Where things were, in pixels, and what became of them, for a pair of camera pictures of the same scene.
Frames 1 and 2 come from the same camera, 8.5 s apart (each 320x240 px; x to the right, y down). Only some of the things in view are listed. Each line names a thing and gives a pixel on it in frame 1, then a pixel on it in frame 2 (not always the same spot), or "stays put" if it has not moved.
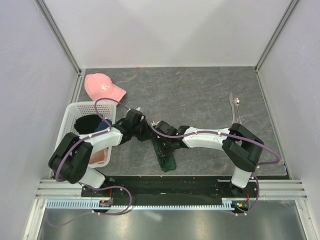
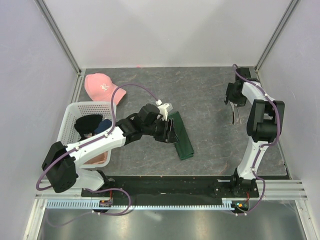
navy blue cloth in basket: x=102 y=125 stays put
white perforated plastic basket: x=107 y=110 stays put
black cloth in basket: x=87 y=124 stays put
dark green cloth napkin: x=167 y=159 to x=184 y=146
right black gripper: x=159 y=140 to x=241 y=102
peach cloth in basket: x=99 y=157 stays put
